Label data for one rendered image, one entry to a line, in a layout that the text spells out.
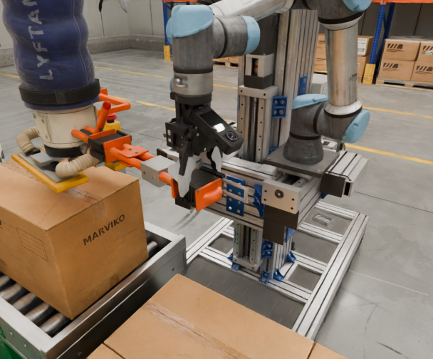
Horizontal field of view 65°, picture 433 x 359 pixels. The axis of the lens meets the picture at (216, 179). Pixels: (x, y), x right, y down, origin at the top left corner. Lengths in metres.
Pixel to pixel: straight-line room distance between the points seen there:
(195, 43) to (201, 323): 0.98
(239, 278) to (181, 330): 0.72
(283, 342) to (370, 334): 0.92
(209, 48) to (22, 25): 0.58
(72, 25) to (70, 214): 0.57
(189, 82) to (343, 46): 0.53
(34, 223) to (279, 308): 1.19
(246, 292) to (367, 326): 0.69
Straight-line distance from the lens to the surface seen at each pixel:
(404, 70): 7.84
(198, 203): 0.70
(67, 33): 1.07
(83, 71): 1.10
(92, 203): 1.25
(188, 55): 0.64
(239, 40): 0.71
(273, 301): 1.87
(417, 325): 2.30
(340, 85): 1.11
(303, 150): 1.27
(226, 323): 1.33
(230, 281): 1.94
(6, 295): 1.63
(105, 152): 0.96
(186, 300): 1.40
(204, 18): 0.64
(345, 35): 1.04
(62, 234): 1.21
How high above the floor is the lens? 1.57
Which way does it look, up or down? 28 degrees down
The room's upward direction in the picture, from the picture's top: straight up
